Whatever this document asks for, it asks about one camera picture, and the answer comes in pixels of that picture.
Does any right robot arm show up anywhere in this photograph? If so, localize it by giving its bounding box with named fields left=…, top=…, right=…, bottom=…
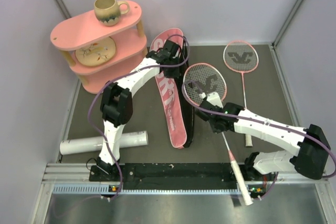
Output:
left=196, top=101, right=335, bottom=180

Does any pink three-tier wooden shelf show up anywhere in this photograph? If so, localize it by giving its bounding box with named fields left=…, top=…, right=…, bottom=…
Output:
left=50, top=0, right=147, bottom=94

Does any beige ceramic mug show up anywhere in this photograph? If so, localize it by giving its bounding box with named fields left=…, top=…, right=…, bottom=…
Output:
left=94, top=0, right=130, bottom=26

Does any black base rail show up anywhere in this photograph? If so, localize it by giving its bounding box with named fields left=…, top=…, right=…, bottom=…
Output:
left=43, top=162, right=326, bottom=196

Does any cream floral plate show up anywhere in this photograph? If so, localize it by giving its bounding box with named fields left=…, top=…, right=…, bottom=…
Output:
left=75, top=37, right=117, bottom=67

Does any pink badminton racket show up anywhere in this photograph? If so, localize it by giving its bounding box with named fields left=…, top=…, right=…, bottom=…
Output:
left=182, top=63, right=253, bottom=206
left=223, top=40, right=260, bottom=147

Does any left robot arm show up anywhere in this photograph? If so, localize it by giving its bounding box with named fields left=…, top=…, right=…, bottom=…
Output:
left=93, top=36, right=190, bottom=181

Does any white shuttlecock tube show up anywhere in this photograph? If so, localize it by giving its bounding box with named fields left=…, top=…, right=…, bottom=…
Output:
left=60, top=131, right=148, bottom=155

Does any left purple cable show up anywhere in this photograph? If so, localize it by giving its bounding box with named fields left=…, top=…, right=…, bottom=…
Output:
left=88, top=35, right=190, bottom=200

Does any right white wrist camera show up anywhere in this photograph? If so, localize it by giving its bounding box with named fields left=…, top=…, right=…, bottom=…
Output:
left=199, top=92, right=223, bottom=108

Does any pink sport racket bag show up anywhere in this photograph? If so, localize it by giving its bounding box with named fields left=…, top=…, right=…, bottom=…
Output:
left=150, top=28, right=194, bottom=149

